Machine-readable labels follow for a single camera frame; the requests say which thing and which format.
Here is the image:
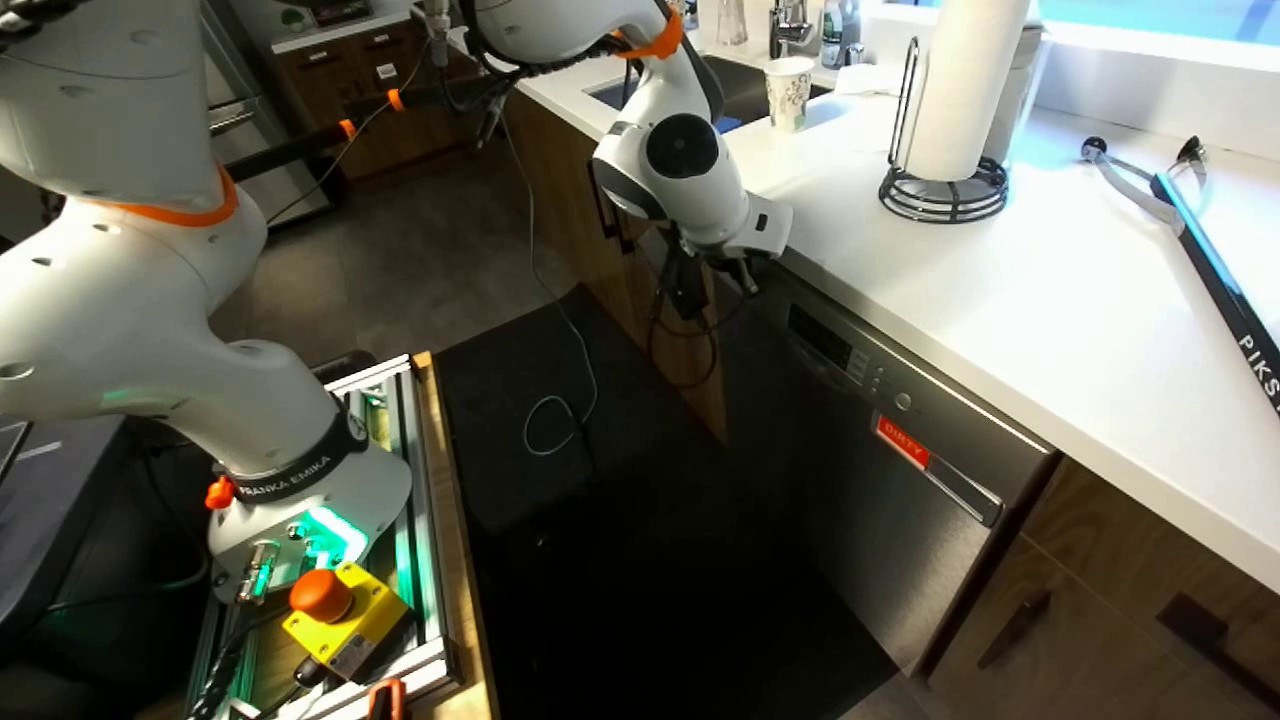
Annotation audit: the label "patterned paper cup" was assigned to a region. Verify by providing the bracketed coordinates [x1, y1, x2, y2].
[766, 56, 816, 134]

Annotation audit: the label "brown wooden cabinets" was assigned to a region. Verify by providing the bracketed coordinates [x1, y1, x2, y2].
[928, 462, 1280, 720]

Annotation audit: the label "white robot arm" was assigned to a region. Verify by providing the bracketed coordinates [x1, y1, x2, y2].
[0, 0, 787, 567]

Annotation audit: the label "black floor mat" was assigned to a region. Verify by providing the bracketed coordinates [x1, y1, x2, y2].
[442, 292, 893, 720]

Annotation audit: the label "metal tongs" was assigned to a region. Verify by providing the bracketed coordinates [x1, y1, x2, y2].
[1081, 138, 1207, 226]

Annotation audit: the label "stainless steel dishwasher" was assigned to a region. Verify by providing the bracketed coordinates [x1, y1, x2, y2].
[743, 270, 1058, 674]

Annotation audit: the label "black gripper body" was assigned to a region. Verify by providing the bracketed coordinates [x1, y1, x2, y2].
[662, 226, 760, 320]

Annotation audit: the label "yellow emergency stop button box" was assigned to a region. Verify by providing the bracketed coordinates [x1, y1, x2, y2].
[285, 563, 409, 675]

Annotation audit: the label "white paper towel roll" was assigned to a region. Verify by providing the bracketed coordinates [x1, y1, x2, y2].
[903, 0, 1027, 179]

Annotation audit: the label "black wire towel holder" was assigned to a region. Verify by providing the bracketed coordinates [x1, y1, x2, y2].
[877, 41, 1010, 226]

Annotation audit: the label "white cable on floor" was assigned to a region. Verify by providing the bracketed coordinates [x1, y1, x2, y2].
[515, 312, 604, 466]

